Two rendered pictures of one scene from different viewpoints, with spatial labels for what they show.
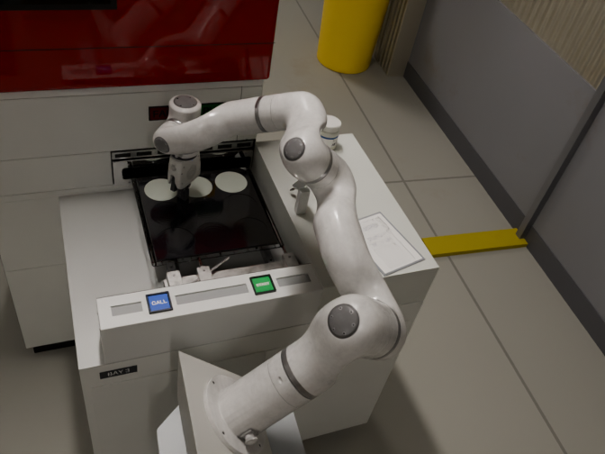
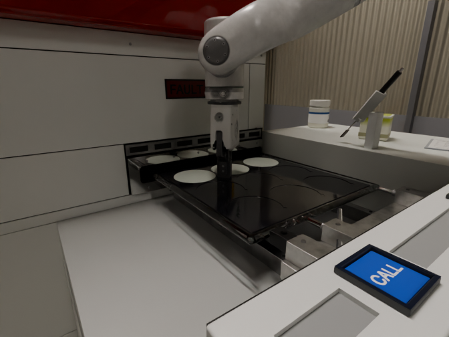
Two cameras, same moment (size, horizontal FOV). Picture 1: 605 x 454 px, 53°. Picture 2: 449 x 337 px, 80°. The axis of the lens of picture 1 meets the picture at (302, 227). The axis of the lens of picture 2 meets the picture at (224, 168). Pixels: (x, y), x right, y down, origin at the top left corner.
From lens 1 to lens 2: 1.33 m
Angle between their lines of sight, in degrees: 27
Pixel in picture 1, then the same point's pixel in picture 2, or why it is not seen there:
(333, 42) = not seen: hidden behind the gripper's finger
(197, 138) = (271, 18)
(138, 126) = (154, 107)
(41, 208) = (31, 245)
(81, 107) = (82, 71)
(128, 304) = (315, 311)
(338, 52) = not seen: hidden behind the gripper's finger
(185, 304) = (439, 263)
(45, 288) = not seen: outside the picture
